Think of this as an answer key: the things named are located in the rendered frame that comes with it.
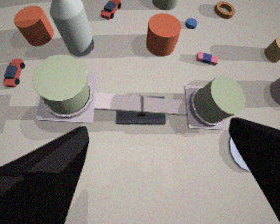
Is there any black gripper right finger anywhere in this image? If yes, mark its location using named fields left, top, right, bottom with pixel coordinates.
left=228, top=117, right=280, bottom=221

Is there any white bottle with blue cap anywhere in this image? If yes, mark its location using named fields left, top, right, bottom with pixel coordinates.
left=50, top=0, right=93, bottom=57

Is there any orange ring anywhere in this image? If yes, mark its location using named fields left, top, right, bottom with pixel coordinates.
left=214, top=2, right=236, bottom=19

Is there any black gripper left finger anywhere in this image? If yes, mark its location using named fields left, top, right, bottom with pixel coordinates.
left=0, top=127, right=89, bottom=224

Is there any pink eraser with blue sleeve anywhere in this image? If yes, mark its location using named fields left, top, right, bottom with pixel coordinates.
left=197, top=52, right=218, bottom=65

